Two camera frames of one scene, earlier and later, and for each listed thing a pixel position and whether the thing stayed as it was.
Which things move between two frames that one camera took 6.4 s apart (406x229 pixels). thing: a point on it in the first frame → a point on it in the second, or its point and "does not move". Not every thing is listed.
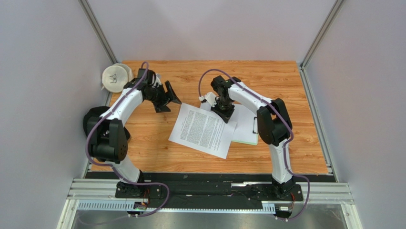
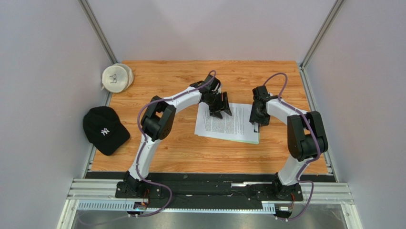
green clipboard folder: [255, 130] does not move
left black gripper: [160, 109] → [222, 106]
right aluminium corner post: [319, 35] does not move
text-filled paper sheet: [201, 130] → [237, 126]
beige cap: [115, 77] does not move
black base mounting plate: [206, 191] does not move
